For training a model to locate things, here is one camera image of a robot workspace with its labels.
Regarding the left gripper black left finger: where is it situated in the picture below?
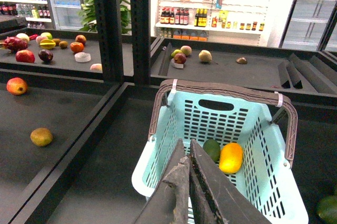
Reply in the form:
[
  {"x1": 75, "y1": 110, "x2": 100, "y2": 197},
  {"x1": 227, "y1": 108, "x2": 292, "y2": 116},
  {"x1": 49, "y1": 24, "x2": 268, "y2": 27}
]
[{"x1": 133, "y1": 139, "x2": 190, "y2": 223}]

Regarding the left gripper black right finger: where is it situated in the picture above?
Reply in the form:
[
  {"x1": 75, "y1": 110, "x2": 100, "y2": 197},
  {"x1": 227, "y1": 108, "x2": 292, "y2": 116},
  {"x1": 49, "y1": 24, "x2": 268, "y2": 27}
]
[{"x1": 190, "y1": 139, "x2": 270, "y2": 223}]

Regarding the yellow mango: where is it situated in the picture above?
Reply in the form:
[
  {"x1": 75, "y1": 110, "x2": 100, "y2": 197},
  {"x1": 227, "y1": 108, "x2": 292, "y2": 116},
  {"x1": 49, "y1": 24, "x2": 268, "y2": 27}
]
[{"x1": 219, "y1": 143, "x2": 243, "y2": 174}]

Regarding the green avocado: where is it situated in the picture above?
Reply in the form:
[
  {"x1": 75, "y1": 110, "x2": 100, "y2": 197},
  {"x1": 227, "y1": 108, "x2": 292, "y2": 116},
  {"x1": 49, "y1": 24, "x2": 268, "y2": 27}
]
[
  {"x1": 316, "y1": 195, "x2": 336, "y2": 224},
  {"x1": 203, "y1": 139, "x2": 221, "y2": 162}
]

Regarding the light blue plastic basket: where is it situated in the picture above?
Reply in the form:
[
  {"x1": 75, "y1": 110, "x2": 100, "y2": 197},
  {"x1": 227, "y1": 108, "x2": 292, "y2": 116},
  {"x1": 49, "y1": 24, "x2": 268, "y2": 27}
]
[{"x1": 132, "y1": 90, "x2": 309, "y2": 223}]

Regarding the green avocado in tray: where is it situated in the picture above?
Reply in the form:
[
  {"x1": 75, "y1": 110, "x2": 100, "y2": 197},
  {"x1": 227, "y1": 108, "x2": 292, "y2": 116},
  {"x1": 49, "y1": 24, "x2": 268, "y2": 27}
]
[{"x1": 316, "y1": 195, "x2": 336, "y2": 224}]

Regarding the red mango fruit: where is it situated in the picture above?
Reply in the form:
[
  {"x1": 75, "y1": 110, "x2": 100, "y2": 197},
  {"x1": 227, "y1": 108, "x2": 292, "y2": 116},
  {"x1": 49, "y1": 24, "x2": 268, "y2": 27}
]
[{"x1": 15, "y1": 50, "x2": 35, "y2": 63}]

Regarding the white zip tie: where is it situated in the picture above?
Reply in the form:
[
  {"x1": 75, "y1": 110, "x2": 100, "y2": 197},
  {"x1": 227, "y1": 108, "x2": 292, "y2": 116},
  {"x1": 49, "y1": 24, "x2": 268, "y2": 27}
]
[{"x1": 167, "y1": 79, "x2": 177, "y2": 106}]

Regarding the black fruit display shelf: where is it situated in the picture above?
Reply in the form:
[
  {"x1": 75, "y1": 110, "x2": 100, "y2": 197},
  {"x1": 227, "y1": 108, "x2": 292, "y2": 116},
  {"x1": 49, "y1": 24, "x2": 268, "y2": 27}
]
[{"x1": 0, "y1": 0, "x2": 337, "y2": 224}]

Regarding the yellow pear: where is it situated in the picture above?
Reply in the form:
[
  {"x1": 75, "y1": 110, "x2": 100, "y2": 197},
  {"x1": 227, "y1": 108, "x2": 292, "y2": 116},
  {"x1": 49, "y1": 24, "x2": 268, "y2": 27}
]
[{"x1": 199, "y1": 50, "x2": 212, "y2": 63}]

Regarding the brown kiwi fruit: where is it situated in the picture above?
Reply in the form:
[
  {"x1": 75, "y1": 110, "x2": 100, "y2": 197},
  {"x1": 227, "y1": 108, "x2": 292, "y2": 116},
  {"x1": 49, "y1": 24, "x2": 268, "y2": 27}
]
[{"x1": 30, "y1": 128, "x2": 53, "y2": 147}]

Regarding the orange tangerine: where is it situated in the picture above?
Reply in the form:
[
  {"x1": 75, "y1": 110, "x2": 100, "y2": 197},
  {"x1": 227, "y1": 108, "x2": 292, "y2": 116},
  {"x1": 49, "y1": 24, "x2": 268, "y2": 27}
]
[{"x1": 70, "y1": 42, "x2": 84, "y2": 54}]

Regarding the red apple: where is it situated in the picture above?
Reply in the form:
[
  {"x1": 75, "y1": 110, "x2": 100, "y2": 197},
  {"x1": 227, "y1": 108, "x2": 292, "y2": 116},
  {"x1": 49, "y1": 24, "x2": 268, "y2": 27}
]
[{"x1": 6, "y1": 77, "x2": 28, "y2": 95}]

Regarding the dark purple plum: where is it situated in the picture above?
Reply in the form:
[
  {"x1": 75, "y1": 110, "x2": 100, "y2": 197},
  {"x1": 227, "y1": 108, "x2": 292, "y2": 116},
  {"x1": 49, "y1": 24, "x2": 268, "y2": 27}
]
[{"x1": 38, "y1": 49, "x2": 54, "y2": 63}]

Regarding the white product shelf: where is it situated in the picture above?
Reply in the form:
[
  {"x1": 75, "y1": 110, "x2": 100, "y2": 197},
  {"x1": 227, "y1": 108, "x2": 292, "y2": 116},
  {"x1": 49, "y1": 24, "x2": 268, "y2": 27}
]
[{"x1": 151, "y1": 0, "x2": 293, "y2": 47}]

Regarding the yellow star fruit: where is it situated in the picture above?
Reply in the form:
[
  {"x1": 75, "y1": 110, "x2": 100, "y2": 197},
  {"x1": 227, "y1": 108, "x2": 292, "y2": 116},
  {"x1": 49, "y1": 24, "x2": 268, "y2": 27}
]
[{"x1": 39, "y1": 39, "x2": 56, "y2": 50}]

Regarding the green potted plant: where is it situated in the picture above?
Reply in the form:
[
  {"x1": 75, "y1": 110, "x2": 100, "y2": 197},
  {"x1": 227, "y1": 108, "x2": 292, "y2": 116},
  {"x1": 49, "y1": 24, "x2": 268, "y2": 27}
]
[{"x1": 78, "y1": 0, "x2": 132, "y2": 35}]

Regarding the pink dragon fruit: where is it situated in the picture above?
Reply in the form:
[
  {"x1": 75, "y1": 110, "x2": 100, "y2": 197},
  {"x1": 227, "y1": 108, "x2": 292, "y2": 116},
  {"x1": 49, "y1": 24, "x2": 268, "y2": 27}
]
[{"x1": 1, "y1": 36, "x2": 28, "y2": 53}]

